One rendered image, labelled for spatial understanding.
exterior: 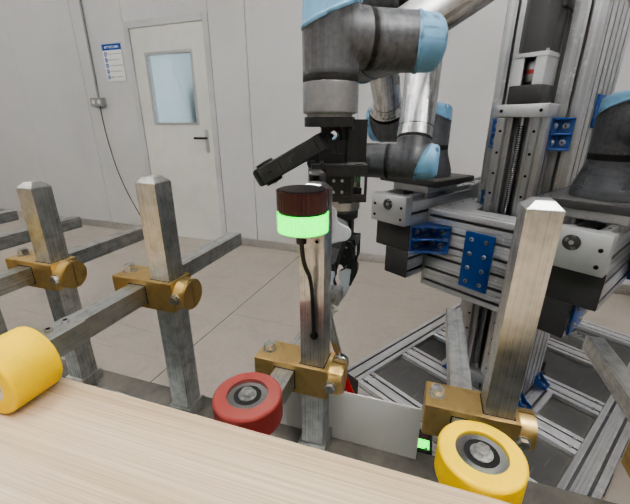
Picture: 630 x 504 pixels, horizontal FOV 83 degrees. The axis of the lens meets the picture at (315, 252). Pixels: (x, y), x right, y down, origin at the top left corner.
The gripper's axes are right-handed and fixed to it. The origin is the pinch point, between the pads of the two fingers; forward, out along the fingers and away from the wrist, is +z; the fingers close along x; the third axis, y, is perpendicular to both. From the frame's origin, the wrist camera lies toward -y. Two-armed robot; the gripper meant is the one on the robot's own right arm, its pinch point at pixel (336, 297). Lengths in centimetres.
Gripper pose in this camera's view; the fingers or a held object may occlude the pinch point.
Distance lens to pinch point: 81.8
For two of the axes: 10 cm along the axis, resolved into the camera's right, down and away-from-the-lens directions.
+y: 3.1, -3.2, 8.9
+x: -9.5, -1.1, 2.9
